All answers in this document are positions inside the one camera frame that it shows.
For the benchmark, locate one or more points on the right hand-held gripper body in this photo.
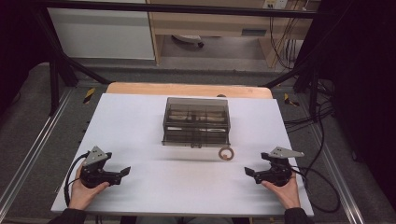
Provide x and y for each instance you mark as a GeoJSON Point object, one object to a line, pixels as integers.
{"type": "Point", "coordinates": [278, 169]}

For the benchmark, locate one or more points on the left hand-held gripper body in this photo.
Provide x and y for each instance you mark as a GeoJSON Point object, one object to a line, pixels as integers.
{"type": "Point", "coordinates": [97, 174]}

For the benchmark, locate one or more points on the smoky transparent drawer box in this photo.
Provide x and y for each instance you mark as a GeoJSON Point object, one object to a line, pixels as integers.
{"type": "Point", "coordinates": [196, 122]}

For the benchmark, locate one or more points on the person's left hand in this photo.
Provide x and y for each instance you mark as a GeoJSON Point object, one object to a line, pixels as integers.
{"type": "Point", "coordinates": [83, 194]}

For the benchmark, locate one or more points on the person's right hand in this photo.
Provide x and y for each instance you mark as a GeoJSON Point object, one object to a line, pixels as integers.
{"type": "Point", "coordinates": [285, 193]}

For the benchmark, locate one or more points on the white table board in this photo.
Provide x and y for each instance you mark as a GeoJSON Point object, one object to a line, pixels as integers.
{"type": "Point", "coordinates": [130, 130]}

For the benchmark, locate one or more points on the yellow black striped tape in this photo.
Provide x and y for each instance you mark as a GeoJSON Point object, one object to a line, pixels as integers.
{"type": "Point", "coordinates": [290, 100]}
{"type": "Point", "coordinates": [89, 95]}

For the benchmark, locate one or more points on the wooden table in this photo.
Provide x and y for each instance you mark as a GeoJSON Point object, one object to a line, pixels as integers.
{"type": "Point", "coordinates": [155, 89]}

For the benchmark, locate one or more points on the white cabinet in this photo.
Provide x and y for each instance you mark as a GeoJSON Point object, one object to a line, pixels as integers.
{"type": "Point", "coordinates": [102, 34]}

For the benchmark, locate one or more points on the white chair base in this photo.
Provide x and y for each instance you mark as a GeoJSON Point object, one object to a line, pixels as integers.
{"type": "Point", "coordinates": [190, 39]}

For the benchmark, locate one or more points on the wooden desk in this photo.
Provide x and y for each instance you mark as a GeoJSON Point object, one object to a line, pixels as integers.
{"type": "Point", "coordinates": [218, 28]}

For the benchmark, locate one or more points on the aluminium rail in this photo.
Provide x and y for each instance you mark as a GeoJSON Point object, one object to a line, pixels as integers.
{"type": "Point", "coordinates": [337, 174]}
{"type": "Point", "coordinates": [28, 149]}

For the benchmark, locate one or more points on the white wall socket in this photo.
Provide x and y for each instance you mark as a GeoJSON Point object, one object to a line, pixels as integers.
{"type": "Point", "coordinates": [274, 3]}

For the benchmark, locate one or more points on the black metal frame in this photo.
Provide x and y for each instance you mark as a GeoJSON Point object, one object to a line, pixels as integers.
{"type": "Point", "coordinates": [186, 7]}

